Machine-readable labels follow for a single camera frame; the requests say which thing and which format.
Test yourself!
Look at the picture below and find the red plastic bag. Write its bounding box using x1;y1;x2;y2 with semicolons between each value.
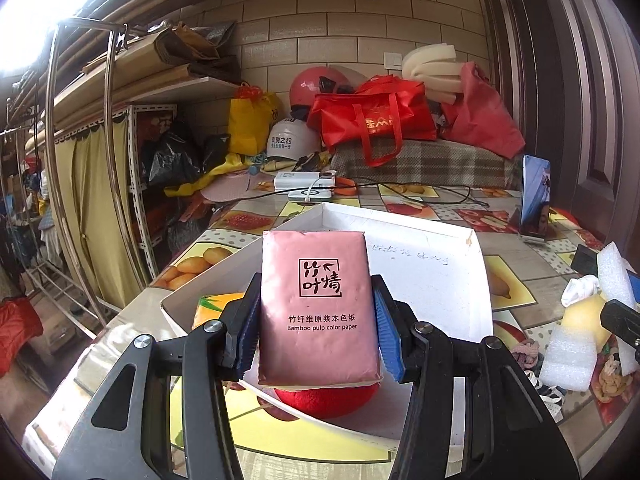
550;207;583;229
440;62;526;158

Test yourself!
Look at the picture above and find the olive curtain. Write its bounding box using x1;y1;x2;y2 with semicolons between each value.
52;120;143;311

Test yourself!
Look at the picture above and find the white cloth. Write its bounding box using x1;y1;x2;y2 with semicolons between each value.
561;276;602;307

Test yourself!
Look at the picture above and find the white power bank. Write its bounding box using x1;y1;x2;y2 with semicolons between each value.
274;171;338;194

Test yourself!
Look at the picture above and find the white helmet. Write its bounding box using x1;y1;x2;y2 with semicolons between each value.
265;116;321;163

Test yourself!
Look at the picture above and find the chrome metal rack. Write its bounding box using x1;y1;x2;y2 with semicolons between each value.
0;17;161;331

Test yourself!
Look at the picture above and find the fruit print tablecloth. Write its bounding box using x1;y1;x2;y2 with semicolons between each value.
22;180;640;480

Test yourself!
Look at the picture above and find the yellow shopping bag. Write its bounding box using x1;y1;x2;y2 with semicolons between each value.
228;85;281;157

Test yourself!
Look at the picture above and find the smartphone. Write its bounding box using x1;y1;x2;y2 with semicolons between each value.
520;155;552;239

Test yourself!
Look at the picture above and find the red garment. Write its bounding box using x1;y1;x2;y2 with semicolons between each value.
0;296;45;378

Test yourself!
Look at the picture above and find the stack of white foam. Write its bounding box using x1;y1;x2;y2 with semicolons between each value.
401;44;468;106

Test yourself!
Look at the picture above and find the pile of cardboard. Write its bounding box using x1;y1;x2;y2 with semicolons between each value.
155;20;241;82

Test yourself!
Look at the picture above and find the white foam sheet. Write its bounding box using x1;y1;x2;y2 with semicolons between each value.
539;327;598;391

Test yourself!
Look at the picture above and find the white foam strip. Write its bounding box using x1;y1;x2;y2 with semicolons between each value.
596;241;640;377

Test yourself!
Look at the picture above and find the brown door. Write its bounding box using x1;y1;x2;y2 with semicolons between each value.
480;0;640;261

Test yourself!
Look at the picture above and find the black cable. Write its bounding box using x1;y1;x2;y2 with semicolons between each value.
345;180;491;208

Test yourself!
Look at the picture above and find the yellow sponge piece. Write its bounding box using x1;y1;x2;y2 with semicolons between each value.
564;292;609;342

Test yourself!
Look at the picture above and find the black plastic bag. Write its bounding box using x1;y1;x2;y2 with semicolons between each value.
200;134;231;173
142;130;202;186

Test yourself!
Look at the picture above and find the braided hair tie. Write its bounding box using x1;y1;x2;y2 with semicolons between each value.
591;347;626;403

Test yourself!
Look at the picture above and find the yellow cloth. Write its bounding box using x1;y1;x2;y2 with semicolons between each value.
165;152;251;197

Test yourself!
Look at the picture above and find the pink helmet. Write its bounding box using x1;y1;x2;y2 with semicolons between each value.
290;66;358;121

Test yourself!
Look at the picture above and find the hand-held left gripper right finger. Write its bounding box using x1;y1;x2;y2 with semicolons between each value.
370;275;568;480

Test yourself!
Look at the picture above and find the red plush toy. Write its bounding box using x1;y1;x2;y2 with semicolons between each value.
274;382;381;419

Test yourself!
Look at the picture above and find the white round-marked charger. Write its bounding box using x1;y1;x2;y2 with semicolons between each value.
287;190;334;205

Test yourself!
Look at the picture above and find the red tote bag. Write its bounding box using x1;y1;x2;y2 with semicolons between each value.
306;75;438;168

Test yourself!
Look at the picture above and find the white cardboard box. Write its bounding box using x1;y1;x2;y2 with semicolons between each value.
160;201;496;466

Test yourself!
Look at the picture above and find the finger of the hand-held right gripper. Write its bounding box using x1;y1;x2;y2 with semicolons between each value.
571;245;601;277
600;299;640;361

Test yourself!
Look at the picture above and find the pink sun hat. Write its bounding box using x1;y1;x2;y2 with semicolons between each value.
200;172;261;202

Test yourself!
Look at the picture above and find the striped sock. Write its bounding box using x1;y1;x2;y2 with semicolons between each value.
525;372;566;404

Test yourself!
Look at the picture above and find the pink scrunchie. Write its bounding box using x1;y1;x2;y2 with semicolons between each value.
511;340;542;372

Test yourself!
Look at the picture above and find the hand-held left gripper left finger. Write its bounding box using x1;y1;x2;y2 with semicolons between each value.
52;272;263;480

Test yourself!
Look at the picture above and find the pink tissue pack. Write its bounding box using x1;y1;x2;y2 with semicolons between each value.
257;230;383;388

